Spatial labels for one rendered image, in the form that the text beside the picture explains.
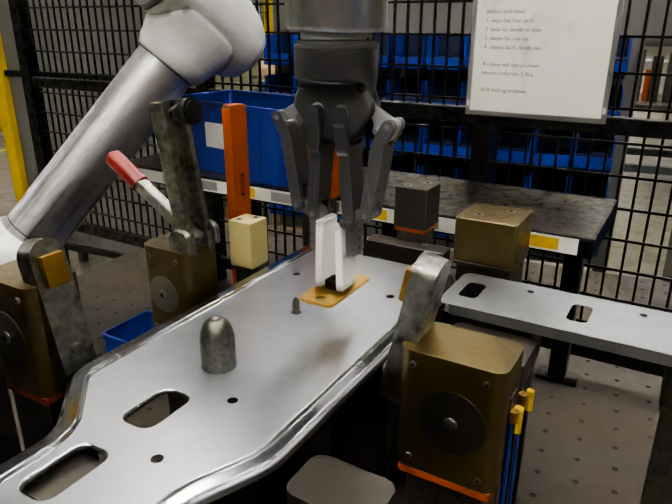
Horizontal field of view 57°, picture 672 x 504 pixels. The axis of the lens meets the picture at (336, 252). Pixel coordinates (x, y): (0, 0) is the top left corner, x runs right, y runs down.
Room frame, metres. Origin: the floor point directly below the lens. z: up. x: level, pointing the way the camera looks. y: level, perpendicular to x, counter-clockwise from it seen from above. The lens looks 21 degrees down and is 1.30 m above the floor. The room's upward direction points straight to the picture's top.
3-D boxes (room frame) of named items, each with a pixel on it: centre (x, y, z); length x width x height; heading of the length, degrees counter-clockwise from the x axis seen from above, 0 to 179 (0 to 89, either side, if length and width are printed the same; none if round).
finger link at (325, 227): (0.58, 0.01, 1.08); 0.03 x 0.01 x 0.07; 149
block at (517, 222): (0.77, -0.21, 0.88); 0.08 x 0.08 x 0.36; 59
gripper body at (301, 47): (0.57, 0.00, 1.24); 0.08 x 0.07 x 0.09; 59
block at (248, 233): (0.73, 0.11, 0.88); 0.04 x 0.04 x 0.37; 59
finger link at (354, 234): (0.56, -0.03, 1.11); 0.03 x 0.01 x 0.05; 59
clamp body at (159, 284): (0.69, 0.20, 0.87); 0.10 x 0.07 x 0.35; 59
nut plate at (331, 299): (0.57, 0.00, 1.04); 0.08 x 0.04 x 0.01; 149
